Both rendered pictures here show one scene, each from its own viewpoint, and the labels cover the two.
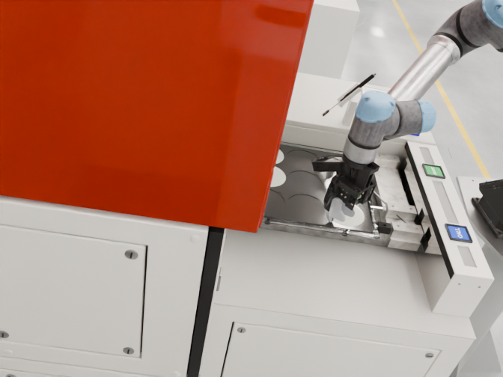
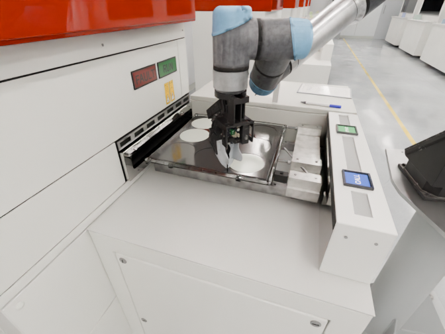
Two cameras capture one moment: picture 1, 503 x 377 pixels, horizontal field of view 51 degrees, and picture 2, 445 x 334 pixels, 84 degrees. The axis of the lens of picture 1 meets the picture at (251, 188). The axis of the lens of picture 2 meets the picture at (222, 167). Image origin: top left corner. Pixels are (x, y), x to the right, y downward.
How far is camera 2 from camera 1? 0.83 m
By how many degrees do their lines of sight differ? 19
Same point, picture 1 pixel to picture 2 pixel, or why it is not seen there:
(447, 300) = (335, 257)
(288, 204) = (197, 154)
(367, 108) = (215, 17)
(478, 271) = (374, 223)
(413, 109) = (279, 21)
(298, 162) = not seen: hidden behind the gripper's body
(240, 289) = (122, 221)
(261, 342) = (144, 276)
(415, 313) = (297, 268)
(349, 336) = (219, 283)
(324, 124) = (255, 101)
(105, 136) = not seen: outside the picture
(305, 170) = not seen: hidden behind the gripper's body
